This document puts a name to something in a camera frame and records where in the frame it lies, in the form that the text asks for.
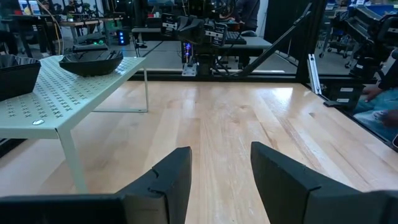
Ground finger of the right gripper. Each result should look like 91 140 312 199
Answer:
177 18 193 45
191 20 205 45

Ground black box white labels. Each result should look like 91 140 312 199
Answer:
323 81 364 110

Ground person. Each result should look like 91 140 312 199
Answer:
231 0 261 32
354 49 398 142

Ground black keyboard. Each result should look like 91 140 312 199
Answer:
224 30 248 46

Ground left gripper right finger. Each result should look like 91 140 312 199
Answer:
250 141 398 224

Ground silver aluminium bracket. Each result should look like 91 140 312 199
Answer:
307 53 323 96

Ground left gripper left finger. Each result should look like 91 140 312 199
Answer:
0 146 193 224

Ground black box purple light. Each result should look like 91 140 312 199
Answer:
182 42 195 65

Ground computer tower blue lights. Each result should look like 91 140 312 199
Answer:
116 27 131 47

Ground wooden background table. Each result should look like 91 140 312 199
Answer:
58 17 125 38

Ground grey desk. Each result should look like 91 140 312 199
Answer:
132 27 274 68

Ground yellow cable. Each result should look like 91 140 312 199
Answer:
37 0 65 57

